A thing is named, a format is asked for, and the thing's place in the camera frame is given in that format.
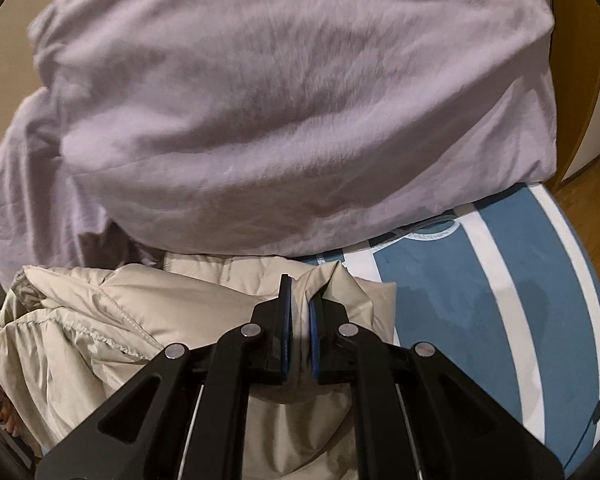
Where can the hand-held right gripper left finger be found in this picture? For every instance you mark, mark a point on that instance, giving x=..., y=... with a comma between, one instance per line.
x=285, y=332

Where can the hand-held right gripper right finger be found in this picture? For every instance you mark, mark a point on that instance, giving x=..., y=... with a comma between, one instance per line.
x=315, y=342

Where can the beige padded jacket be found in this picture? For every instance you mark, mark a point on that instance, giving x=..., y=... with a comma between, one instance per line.
x=130, y=310

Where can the blue white striped bed sheet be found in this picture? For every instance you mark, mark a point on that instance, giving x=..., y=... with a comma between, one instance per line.
x=455, y=305

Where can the person's bare foot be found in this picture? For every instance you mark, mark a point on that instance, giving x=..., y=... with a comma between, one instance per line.
x=2, y=415

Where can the wooden furniture frame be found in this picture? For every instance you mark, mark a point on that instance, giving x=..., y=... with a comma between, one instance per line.
x=577, y=60

